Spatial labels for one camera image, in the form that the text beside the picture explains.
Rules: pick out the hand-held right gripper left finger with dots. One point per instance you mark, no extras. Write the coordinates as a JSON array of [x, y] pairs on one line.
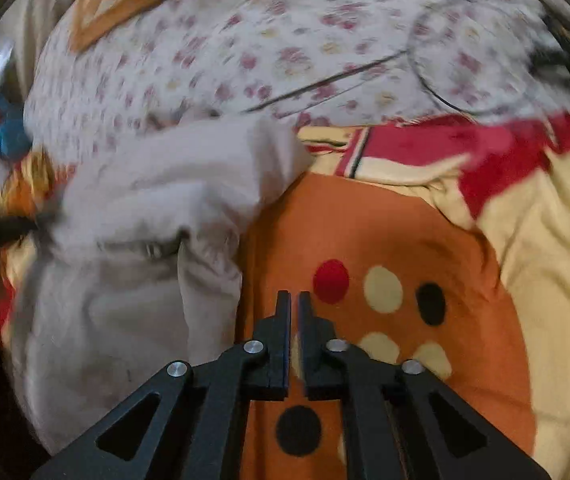
[[283, 332]]

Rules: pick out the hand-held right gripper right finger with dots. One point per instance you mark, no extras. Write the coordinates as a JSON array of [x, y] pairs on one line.
[[305, 332]]

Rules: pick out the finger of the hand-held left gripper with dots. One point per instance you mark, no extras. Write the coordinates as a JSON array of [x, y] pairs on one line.
[[20, 225]]

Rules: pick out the grey hoodie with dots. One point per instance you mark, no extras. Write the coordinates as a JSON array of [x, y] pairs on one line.
[[140, 185]]

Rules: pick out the blue plastic bag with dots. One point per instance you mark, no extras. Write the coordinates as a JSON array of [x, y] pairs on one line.
[[12, 132]]

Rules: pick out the orange red yellow printed blanket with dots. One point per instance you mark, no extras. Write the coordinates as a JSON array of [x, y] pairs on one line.
[[365, 220]]

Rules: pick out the beige curtain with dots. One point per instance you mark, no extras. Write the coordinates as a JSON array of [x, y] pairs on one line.
[[25, 25]]

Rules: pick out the orange checked pillow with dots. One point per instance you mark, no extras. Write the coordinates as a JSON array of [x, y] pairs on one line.
[[115, 5]]

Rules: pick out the floral bed sheet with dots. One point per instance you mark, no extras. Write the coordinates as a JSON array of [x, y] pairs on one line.
[[265, 35]]

